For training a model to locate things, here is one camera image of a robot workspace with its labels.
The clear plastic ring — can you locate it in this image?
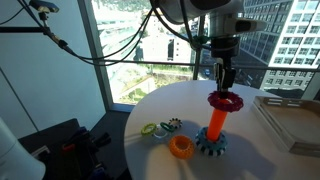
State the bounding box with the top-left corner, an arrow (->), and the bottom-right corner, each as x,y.
152,127 -> 170,140

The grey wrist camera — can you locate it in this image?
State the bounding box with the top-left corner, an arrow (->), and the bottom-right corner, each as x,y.
233,18 -> 268,34

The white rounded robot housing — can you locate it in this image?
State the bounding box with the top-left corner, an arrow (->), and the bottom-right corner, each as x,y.
0,116 -> 47,180

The light wooden tray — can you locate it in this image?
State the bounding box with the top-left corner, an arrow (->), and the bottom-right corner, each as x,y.
251,95 -> 320,158

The orange rod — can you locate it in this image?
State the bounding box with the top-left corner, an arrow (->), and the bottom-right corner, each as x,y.
205,98 -> 232,143

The dark window handrail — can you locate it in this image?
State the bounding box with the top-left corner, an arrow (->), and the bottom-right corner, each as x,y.
99,58 -> 320,73

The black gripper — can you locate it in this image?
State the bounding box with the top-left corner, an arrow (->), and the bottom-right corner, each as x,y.
209,36 -> 241,93

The black cable bundle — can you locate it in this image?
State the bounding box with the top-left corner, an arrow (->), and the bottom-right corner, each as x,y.
0,0 -> 214,67

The black camera stand pole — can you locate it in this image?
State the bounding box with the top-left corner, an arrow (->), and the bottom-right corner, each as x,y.
0,11 -> 54,40

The orange bumpy ring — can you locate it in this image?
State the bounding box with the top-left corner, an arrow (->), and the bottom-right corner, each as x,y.
167,134 -> 196,160

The dark green beaded ring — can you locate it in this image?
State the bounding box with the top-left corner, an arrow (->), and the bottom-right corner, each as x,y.
159,121 -> 175,134

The pink ribbed ring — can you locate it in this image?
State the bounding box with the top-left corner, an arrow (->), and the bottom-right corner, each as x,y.
206,90 -> 245,113

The blue black clamps pile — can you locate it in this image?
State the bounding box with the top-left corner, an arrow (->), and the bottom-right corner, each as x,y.
60,125 -> 113,180

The blue camera on stand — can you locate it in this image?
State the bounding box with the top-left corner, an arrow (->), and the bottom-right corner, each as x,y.
28,0 -> 61,14

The blue dotted striped base ring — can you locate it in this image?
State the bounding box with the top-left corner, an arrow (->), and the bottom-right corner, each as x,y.
194,126 -> 229,158

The black white striped ring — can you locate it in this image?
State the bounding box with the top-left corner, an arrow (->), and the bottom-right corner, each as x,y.
167,117 -> 184,130

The yellow-green ring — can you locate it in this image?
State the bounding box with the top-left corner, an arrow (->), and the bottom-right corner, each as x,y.
140,122 -> 159,137

